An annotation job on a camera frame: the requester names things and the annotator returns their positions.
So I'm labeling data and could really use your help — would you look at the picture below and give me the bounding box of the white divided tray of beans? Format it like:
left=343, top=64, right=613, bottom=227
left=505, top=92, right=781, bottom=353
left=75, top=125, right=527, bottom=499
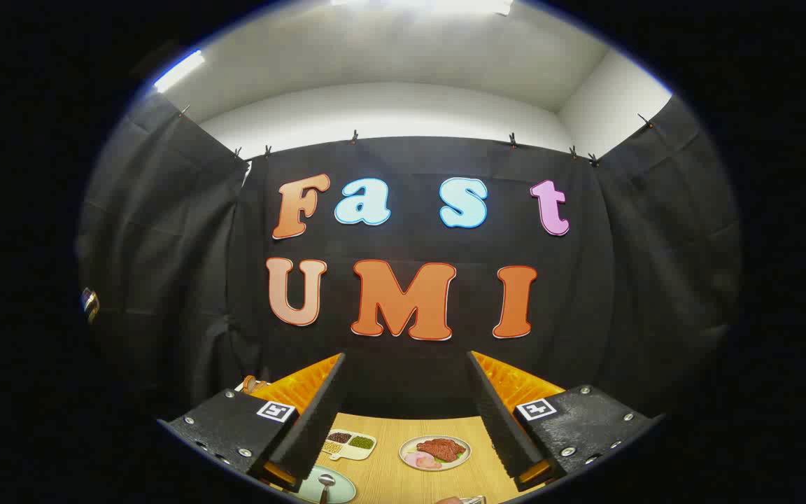
left=321, top=428, right=377, bottom=461

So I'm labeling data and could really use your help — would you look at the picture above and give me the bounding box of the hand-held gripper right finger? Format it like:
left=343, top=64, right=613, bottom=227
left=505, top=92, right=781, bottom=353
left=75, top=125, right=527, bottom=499
left=466, top=350, right=664, bottom=492

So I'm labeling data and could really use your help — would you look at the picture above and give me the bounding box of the row of cloth clips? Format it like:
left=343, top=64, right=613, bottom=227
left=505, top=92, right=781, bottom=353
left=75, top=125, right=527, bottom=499
left=179, top=105, right=656, bottom=169

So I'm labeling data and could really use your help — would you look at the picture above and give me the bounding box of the brown steak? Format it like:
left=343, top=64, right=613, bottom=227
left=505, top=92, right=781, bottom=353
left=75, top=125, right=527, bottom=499
left=416, top=438, right=467, bottom=463

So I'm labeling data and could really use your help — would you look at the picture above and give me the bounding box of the white round dinner plate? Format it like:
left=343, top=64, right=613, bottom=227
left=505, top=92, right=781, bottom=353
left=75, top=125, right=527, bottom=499
left=399, top=435, right=472, bottom=472

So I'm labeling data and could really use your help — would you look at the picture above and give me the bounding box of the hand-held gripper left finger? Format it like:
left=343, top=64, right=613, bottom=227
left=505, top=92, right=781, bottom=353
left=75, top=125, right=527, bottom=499
left=157, top=352, right=348, bottom=492

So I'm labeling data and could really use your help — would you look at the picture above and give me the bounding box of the light blue round plate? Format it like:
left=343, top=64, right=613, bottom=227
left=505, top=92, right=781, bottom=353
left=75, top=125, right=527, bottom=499
left=296, top=464, right=357, bottom=504

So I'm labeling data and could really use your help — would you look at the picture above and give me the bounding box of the ceiling strip light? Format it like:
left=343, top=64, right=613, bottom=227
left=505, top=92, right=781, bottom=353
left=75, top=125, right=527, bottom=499
left=154, top=49, right=206, bottom=93
left=330, top=0, right=516, bottom=16

